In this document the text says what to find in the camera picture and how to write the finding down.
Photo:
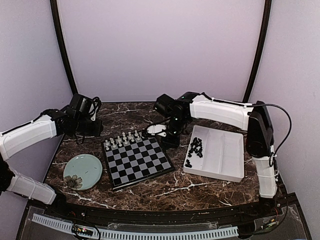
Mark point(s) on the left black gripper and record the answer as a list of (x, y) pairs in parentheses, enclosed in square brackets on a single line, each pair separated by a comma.
[(97, 131)]

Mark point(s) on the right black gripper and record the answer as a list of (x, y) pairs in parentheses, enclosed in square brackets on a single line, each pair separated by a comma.
[(173, 143)]

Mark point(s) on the white plastic tray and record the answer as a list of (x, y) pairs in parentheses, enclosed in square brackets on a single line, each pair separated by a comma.
[(223, 155)]

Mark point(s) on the black and white chessboard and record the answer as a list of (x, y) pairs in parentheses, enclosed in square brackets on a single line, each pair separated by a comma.
[(134, 162)]

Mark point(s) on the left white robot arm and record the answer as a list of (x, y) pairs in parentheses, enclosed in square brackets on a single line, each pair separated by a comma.
[(26, 150)]

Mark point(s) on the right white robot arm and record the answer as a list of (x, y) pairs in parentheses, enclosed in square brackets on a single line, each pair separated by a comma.
[(252, 118)]

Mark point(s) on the black chess pieces pile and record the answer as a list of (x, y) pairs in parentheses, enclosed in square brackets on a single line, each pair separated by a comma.
[(195, 150)]

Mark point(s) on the green floral ceramic plate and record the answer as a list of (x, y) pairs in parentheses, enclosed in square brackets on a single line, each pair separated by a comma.
[(82, 172)]

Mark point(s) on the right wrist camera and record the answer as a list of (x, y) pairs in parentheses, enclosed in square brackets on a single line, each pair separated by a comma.
[(163, 104)]

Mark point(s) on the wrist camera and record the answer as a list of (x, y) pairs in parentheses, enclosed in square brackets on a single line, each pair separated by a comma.
[(83, 108), (163, 104)]

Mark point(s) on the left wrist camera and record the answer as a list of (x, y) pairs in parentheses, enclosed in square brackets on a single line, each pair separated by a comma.
[(83, 108)]

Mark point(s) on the left black frame post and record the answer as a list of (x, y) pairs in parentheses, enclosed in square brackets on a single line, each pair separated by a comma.
[(62, 46)]

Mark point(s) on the black frame post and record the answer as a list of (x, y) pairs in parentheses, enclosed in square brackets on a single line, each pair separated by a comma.
[(62, 46), (259, 50)]

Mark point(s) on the black front rail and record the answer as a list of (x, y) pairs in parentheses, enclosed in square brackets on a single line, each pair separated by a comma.
[(239, 214)]

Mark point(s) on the white slotted cable duct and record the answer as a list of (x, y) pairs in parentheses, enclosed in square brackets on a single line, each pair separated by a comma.
[(119, 231)]

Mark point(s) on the right black frame post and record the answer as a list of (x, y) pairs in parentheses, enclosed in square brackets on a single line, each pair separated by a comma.
[(259, 50)]

